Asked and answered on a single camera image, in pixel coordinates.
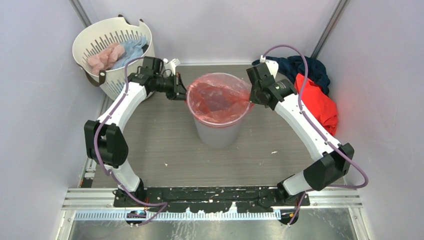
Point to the white slotted laundry basket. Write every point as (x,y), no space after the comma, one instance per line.
(97,37)

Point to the red cloth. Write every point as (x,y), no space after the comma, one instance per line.
(321,106)

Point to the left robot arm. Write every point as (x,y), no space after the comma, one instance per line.
(104,139)

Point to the pink plastic bag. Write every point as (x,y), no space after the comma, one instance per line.
(106,59)

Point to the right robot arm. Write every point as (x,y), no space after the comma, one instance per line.
(328,154)

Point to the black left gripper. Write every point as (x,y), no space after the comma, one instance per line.
(180,90)

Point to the light blue plastic bag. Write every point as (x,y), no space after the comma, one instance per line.
(133,48)

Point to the aluminium corner post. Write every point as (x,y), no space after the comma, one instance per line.
(81,13)
(331,24)

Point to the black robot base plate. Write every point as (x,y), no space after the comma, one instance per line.
(246,199)

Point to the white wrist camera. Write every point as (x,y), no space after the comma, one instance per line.
(169,66)
(271,65)

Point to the navy blue cloth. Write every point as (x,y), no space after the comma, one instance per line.
(294,65)

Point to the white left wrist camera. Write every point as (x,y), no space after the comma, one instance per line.
(169,66)

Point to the left aluminium corner post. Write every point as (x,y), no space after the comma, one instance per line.
(81,13)

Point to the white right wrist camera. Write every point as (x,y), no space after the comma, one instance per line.
(271,65)

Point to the right aluminium corner post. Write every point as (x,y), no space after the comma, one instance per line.
(331,24)

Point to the aluminium frame rail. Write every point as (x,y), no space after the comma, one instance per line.
(91,204)

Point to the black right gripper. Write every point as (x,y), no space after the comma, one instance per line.
(253,99)

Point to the red plastic trash bag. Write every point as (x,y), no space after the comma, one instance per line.
(219,99)

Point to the grey plastic trash bin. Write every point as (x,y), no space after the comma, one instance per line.
(218,136)

